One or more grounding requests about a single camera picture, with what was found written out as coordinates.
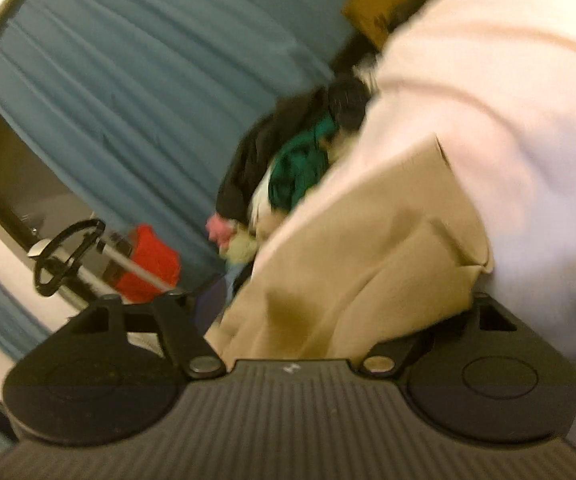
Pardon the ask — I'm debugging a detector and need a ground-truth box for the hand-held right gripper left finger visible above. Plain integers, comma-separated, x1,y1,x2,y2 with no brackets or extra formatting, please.
70,280,229,381

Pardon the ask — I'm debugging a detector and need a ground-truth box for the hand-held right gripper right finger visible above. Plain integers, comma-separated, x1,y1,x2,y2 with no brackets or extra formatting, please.
359,292,520,377

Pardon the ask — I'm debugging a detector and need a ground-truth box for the beige printed t-shirt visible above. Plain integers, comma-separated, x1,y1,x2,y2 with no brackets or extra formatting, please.
216,132,495,362

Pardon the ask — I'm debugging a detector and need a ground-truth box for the pale yellow towel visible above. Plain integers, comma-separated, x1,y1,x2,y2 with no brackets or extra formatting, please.
223,232,260,265

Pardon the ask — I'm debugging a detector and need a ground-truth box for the pink garment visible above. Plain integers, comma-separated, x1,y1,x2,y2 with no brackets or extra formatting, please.
206,212,235,247

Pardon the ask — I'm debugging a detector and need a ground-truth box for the narrow blue curtain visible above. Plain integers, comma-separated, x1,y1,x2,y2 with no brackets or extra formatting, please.
0,242,51,363

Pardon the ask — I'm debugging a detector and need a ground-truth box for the black garment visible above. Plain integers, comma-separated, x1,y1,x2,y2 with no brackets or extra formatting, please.
215,76,371,228

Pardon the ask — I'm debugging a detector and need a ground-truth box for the green garment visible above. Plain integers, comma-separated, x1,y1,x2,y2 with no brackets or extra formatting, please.
267,111,338,212

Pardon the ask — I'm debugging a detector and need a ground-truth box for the dark window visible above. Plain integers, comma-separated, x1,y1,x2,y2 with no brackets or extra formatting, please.
0,105,96,256

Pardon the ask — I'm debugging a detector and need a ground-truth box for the wide blue curtain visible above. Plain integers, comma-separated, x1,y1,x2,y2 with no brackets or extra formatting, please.
0,0,384,281

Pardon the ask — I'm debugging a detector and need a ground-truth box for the pale pink bed sheet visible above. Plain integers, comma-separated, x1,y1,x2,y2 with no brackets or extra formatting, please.
248,0,576,466

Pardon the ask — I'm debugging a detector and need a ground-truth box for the yellow paper bag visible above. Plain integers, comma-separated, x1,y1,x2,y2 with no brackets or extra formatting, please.
342,0,410,52

